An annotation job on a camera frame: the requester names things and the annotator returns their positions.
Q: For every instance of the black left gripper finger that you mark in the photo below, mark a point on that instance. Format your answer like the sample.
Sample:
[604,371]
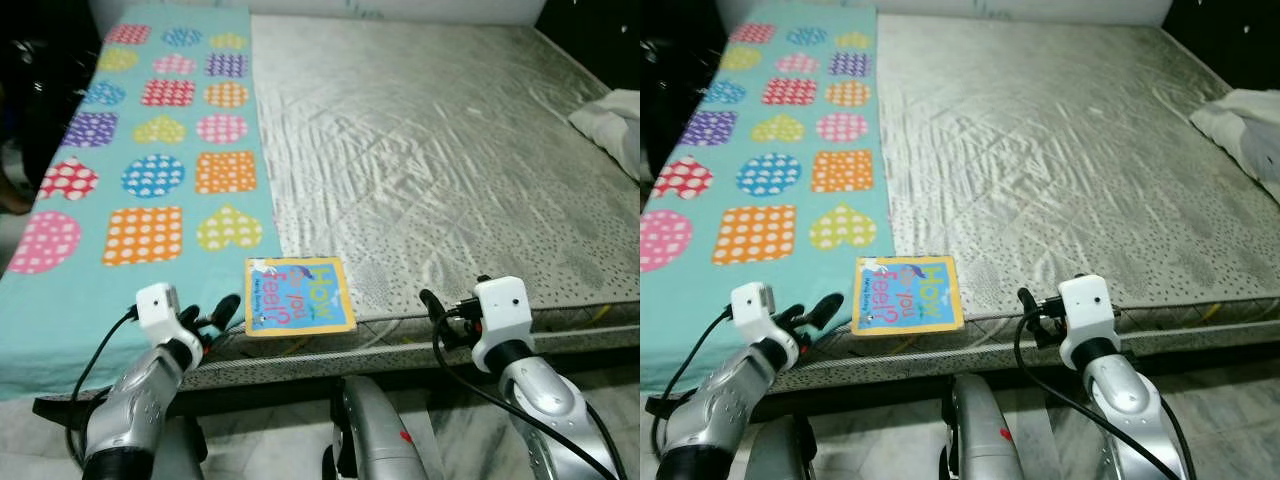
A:
[226,310]
[827,309]

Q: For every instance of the blue children's picture book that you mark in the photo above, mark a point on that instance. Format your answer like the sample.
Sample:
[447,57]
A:
[300,295]
[905,295]

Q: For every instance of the white pillow with green tree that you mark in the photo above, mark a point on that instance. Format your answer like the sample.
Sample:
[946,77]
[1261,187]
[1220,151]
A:
[610,130]
[1240,130]

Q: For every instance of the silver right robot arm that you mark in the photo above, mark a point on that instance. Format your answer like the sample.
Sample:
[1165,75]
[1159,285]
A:
[545,400]
[1130,400]

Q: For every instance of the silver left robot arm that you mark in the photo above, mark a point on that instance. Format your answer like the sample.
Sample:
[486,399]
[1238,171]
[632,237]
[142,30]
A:
[715,415]
[130,410]

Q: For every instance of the grey right robot leg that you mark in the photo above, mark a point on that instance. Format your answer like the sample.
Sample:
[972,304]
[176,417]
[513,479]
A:
[375,430]
[985,430]

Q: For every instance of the grey robot leg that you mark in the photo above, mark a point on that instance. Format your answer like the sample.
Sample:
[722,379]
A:
[185,455]
[375,430]
[985,430]
[785,455]

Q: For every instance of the grey left robot leg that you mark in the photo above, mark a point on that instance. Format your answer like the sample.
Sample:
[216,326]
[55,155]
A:
[785,455]
[185,455]

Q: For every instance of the white quilted mattress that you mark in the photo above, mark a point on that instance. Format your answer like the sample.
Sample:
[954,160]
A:
[430,150]
[1050,150]

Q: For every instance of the teal blanket with colourful shapes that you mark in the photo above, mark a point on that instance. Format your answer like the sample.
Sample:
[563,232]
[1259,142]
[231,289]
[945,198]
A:
[770,130]
[150,130]

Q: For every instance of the black tufted headboard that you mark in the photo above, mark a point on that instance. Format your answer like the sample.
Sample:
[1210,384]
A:
[600,25]
[1230,25]

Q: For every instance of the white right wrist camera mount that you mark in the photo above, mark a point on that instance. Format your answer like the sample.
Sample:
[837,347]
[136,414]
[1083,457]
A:
[503,310]
[1088,306]

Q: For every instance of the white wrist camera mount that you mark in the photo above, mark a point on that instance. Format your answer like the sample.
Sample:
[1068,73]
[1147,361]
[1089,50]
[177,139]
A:
[1088,306]
[157,308]
[503,310]
[752,306]

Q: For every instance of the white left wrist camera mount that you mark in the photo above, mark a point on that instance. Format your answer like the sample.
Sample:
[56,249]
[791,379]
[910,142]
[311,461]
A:
[752,306]
[157,308]

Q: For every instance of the dark bed frame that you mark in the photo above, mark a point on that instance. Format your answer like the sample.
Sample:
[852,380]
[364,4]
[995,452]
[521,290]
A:
[900,380]
[280,385]

